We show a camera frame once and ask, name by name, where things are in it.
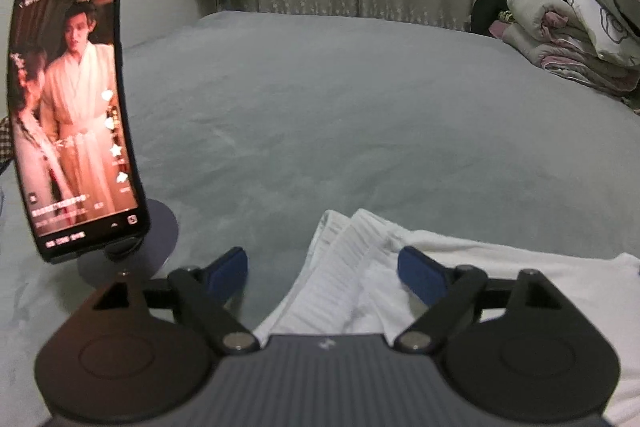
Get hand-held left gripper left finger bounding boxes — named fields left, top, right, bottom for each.
left=92, top=247, right=261, bottom=355

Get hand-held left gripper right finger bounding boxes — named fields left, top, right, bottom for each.
left=394, top=246, right=560, bottom=354

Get white garment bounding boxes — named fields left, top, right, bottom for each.
left=252, top=208, right=640, bottom=427

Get round grey phone stand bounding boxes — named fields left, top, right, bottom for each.
left=77, top=199, right=181, bottom=291

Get smartphone with lit screen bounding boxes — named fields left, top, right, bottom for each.
left=7, top=0, right=152, bottom=265

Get folded grey and pink quilt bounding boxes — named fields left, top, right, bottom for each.
left=489, top=0, right=640, bottom=98

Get checked cloth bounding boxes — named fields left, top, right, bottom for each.
left=0, top=117, right=14, bottom=174

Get black cloth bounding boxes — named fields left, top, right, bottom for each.
left=470, top=0, right=512, bottom=36

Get white pillow with line drawing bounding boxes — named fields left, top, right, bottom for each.
left=511, top=0, right=640, bottom=68

